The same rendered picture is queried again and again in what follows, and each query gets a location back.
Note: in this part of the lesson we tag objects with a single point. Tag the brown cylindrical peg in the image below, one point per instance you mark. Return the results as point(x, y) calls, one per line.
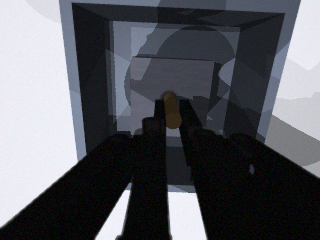
point(173, 117)

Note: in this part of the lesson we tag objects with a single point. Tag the dark grey open box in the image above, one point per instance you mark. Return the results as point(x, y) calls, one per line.
point(248, 40)

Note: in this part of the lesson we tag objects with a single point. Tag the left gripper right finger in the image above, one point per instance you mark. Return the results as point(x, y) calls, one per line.
point(279, 201)

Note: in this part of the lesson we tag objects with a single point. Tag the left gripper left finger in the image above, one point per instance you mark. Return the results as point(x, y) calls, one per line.
point(77, 205)

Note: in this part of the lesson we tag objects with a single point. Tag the grey flat plate with hole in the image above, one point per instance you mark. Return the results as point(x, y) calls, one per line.
point(152, 77)

